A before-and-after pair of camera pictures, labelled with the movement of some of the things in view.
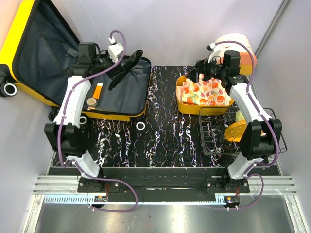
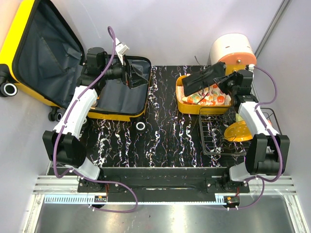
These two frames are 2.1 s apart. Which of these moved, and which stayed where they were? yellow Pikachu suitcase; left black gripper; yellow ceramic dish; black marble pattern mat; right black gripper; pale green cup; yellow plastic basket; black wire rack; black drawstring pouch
Moved: black drawstring pouch; right black gripper; left black gripper
Stayed: yellow plastic basket; black wire rack; yellow Pikachu suitcase; yellow ceramic dish; black marble pattern mat; pale green cup
